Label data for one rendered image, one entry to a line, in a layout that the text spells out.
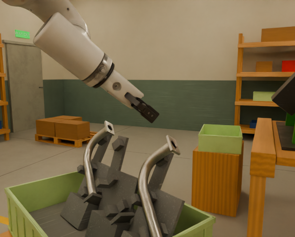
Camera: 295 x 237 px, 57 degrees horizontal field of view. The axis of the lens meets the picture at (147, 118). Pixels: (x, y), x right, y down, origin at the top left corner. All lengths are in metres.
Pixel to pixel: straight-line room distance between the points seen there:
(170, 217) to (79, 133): 4.70
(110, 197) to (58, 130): 4.77
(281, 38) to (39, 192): 5.52
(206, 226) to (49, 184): 0.64
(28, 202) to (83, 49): 0.73
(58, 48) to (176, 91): 6.36
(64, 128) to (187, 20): 3.77
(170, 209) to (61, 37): 0.52
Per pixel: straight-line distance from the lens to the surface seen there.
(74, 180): 1.22
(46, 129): 5.94
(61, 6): 0.69
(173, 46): 6.96
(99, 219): 0.92
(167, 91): 6.97
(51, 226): 1.06
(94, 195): 0.98
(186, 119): 6.90
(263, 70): 6.07
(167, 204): 0.81
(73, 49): 0.60
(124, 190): 0.92
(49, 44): 0.60
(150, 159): 0.83
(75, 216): 1.03
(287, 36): 6.11
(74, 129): 5.40
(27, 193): 1.16
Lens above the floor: 1.36
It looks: 9 degrees down
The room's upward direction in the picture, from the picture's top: straight up
